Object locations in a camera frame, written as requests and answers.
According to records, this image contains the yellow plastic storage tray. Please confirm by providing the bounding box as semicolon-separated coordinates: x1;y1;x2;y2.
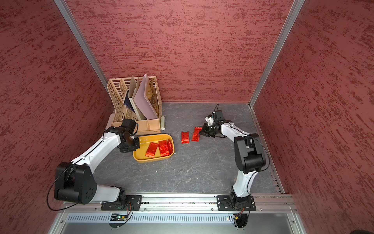
133;134;175;163

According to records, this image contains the red tea bag printed front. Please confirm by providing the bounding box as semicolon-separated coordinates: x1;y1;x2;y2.
181;132;190;144

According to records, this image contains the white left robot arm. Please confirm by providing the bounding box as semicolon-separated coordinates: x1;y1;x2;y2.
54;127;140;209

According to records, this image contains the beige thin book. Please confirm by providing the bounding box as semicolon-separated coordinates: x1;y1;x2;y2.
129;97;147;121

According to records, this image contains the dark blue booklet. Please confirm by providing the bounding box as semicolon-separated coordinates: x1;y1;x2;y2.
124;91;134;112

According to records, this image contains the small pale green eraser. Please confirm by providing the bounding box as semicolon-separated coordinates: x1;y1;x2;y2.
160;116;166;131

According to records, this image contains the beige desk file organizer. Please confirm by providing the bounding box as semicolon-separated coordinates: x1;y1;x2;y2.
107;74;162;136

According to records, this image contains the brown cardboard sheet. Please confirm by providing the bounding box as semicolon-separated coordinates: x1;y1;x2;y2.
128;76;137;98

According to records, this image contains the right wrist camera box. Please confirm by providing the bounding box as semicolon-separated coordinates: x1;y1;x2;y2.
212;110;226;124

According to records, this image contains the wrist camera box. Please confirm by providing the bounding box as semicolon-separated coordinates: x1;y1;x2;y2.
120;119;138;136
212;110;226;124

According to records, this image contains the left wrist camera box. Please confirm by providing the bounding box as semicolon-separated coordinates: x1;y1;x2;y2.
120;119;138;136

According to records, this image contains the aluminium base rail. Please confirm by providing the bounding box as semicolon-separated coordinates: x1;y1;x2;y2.
58;192;299;214

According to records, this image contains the aluminium corner post right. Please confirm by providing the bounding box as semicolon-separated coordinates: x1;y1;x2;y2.
248;0;305;110

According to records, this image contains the aluminium corner post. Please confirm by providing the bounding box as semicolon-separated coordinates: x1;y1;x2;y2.
54;0;109;93
248;0;305;110

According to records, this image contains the aluminium corner post left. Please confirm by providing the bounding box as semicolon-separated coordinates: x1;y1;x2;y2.
54;0;109;93

